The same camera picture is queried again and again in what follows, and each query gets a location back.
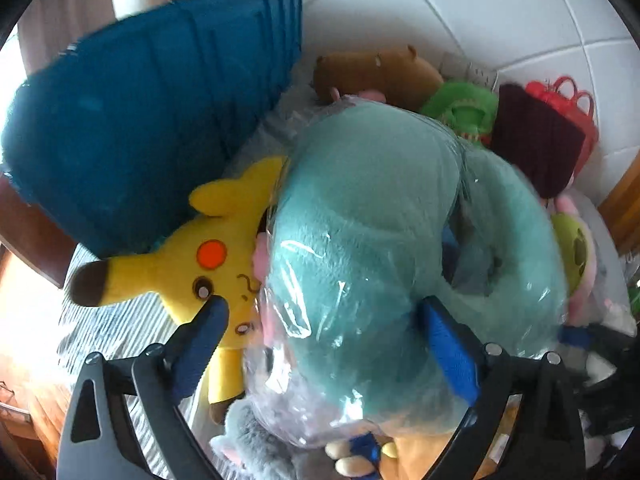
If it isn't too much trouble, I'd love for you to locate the white wall outlet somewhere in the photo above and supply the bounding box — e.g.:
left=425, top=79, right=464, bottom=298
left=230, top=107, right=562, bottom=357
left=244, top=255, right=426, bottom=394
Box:
left=442, top=52, right=501, bottom=86

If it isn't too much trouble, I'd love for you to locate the pink pig plush green dress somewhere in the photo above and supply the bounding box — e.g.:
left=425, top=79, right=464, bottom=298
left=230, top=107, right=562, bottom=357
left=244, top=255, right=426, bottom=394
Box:
left=547, top=195, right=601, bottom=326

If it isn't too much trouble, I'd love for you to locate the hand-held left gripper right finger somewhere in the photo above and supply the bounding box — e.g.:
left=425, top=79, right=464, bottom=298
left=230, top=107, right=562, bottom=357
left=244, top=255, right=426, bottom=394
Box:
left=419, top=295, right=586, bottom=480

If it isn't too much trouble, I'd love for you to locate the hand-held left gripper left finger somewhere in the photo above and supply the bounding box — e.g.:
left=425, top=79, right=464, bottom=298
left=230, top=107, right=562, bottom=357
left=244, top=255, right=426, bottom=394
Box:
left=56, top=296, right=232, bottom=480

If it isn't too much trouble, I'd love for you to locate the yellow plush with red cheeks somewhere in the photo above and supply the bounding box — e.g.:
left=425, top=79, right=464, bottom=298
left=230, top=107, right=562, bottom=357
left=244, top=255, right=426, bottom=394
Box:
left=70, top=156, right=288, bottom=423

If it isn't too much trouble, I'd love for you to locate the wooden wall frame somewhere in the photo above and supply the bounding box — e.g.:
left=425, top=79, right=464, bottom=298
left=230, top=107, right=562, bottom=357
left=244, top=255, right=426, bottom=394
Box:
left=597, top=145, right=640, bottom=256

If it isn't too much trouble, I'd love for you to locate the dark maroon knit cloth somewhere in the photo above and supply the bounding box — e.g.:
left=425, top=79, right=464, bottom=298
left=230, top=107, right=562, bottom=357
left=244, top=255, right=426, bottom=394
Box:
left=487, top=82, right=587, bottom=200

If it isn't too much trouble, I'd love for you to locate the brown capybara plush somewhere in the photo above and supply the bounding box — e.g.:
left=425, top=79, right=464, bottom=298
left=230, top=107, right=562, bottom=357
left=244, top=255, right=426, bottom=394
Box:
left=312, top=45, right=446, bottom=106

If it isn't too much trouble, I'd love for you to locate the white dragon plush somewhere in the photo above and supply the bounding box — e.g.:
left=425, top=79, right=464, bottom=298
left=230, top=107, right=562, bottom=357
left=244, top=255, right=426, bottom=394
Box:
left=585, top=300, right=640, bottom=386

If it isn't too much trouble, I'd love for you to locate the teal neck pillow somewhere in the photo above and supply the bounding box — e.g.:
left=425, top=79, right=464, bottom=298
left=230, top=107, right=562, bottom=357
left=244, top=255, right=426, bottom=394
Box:
left=245, top=95, right=576, bottom=448

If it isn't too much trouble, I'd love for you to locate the blue plastic crate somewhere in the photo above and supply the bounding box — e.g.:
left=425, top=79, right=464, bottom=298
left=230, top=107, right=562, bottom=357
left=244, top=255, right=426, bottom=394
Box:
left=0, top=0, right=303, bottom=261

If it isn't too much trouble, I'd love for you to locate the grey plush with pink ears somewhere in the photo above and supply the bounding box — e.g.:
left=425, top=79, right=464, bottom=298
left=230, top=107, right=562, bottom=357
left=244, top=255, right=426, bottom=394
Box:
left=210, top=400, right=331, bottom=480

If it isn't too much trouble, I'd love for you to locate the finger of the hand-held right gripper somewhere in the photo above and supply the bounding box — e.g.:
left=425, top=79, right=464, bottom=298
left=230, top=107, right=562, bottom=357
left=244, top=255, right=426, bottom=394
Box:
left=557, top=324, right=637, bottom=350

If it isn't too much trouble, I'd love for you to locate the white duck plush blue outfit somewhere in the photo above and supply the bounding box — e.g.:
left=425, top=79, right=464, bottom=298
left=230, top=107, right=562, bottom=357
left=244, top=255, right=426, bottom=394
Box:
left=325, top=432, right=401, bottom=478

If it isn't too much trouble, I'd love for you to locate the red handbag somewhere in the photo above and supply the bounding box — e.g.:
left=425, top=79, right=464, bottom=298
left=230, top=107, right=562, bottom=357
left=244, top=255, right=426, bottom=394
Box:
left=524, top=76, right=600, bottom=181

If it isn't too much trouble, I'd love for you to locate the white curtain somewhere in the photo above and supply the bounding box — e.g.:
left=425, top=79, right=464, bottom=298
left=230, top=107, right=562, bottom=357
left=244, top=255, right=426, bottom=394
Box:
left=17, top=0, right=171, bottom=78

